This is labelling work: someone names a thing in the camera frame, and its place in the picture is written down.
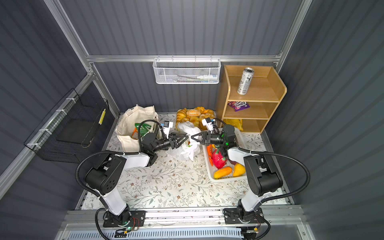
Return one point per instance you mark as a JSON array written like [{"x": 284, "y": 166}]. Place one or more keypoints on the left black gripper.
[{"x": 172, "y": 143}]

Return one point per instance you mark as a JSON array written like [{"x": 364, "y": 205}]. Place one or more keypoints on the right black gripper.
[{"x": 207, "y": 138}]

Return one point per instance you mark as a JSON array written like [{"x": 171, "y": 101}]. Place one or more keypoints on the orange carrot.
[{"x": 209, "y": 151}]

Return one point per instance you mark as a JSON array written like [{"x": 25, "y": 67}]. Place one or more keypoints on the white lemon-print plastic bag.
[{"x": 190, "y": 148}]

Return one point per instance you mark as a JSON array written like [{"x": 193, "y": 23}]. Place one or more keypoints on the green candy bag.
[{"x": 144, "y": 129}]

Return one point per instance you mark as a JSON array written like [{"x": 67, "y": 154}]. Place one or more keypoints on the orange pink candy bag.
[{"x": 135, "y": 134}]

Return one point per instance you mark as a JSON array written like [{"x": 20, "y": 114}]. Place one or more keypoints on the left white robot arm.
[{"x": 103, "y": 178}]

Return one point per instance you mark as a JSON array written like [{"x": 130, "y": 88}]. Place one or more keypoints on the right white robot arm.
[{"x": 261, "y": 170}]

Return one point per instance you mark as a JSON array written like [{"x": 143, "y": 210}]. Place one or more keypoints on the pink dragon fruit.
[{"x": 218, "y": 160}]

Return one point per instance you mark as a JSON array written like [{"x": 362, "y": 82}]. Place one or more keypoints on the yellow snack bag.
[{"x": 237, "y": 123}]

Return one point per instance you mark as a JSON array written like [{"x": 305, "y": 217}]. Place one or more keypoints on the yellow corn cob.
[{"x": 223, "y": 172}]

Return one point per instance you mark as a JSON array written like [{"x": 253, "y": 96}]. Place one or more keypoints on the purple snack packet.
[{"x": 239, "y": 106}]

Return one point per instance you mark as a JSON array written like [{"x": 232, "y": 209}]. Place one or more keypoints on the yellow pear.
[{"x": 239, "y": 170}]

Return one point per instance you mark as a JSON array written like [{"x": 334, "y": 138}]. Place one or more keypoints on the toothpaste tube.
[{"x": 201, "y": 78}]

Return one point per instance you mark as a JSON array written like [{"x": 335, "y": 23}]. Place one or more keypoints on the wooden shelf unit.
[{"x": 264, "y": 95}]

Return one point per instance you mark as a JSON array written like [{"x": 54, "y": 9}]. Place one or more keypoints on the right silver drink can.
[{"x": 245, "y": 81}]

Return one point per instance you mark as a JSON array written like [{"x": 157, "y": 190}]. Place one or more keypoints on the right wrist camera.
[{"x": 210, "y": 125}]

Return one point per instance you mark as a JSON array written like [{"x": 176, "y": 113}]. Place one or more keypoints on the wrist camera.
[
  {"x": 210, "y": 125},
  {"x": 166, "y": 127}
]

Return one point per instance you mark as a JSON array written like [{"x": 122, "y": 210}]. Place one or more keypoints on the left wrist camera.
[{"x": 166, "y": 127}]

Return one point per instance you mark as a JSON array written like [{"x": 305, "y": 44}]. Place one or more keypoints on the white wire wall basket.
[{"x": 166, "y": 72}]

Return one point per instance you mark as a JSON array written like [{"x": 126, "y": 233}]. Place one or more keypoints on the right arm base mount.
[{"x": 240, "y": 216}]

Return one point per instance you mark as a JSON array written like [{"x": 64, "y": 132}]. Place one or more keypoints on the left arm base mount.
[{"x": 126, "y": 219}]

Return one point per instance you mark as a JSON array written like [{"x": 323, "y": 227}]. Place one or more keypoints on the black wire wall basket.
[{"x": 75, "y": 130}]

